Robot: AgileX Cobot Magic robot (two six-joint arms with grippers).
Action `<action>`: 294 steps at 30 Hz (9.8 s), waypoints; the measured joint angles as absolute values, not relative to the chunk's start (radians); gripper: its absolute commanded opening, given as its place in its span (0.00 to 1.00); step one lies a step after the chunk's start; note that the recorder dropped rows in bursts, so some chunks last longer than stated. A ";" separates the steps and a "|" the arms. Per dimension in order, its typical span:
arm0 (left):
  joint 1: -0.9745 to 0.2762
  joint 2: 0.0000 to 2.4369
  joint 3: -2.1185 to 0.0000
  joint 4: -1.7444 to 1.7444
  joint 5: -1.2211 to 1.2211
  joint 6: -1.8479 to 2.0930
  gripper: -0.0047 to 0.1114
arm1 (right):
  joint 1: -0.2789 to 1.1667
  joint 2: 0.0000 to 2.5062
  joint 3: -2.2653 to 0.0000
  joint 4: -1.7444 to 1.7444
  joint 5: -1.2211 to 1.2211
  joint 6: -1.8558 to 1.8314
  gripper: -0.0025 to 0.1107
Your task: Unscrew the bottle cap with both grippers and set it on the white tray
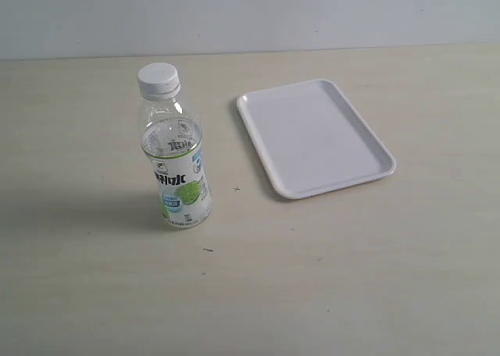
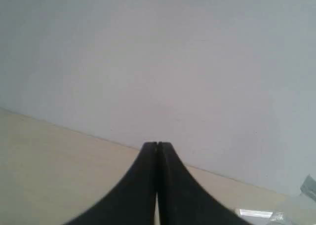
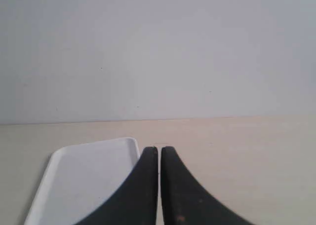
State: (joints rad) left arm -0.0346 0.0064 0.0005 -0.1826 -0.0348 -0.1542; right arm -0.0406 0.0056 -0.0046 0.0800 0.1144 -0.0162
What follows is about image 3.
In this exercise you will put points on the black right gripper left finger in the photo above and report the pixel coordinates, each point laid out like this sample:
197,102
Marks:
135,201

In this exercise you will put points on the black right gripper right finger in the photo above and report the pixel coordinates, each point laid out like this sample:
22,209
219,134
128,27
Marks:
185,201

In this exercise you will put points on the white plastic tray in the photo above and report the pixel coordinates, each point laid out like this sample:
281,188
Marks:
80,178

